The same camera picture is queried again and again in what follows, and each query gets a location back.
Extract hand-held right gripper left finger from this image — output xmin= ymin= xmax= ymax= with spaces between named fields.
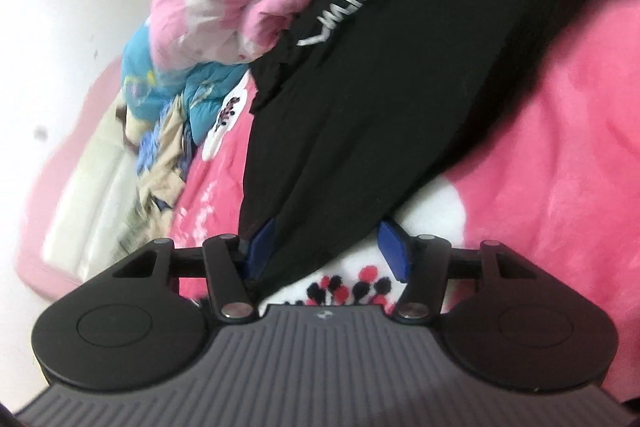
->
xmin=112 ymin=218 xmax=279 ymax=323

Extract black t-shirt with white print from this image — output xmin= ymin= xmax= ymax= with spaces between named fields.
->
xmin=237 ymin=0 xmax=640 ymax=295

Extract pink bed frame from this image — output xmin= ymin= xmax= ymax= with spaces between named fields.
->
xmin=15 ymin=56 xmax=128 ymax=294

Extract blue patterned quilt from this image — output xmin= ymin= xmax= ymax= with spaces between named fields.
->
xmin=122 ymin=19 xmax=257 ymax=148

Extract cream mattress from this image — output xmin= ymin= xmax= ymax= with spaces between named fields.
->
xmin=45 ymin=107 xmax=148 ymax=279

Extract beige crumpled clothes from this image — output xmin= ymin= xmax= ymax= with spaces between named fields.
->
xmin=115 ymin=96 xmax=195 ymax=214

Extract pink printed fleece blanket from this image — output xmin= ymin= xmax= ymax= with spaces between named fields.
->
xmin=169 ymin=0 xmax=640 ymax=413

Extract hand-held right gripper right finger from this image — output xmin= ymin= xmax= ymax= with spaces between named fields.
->
xmin=376 ymin=218 xmax=540 ymax=324

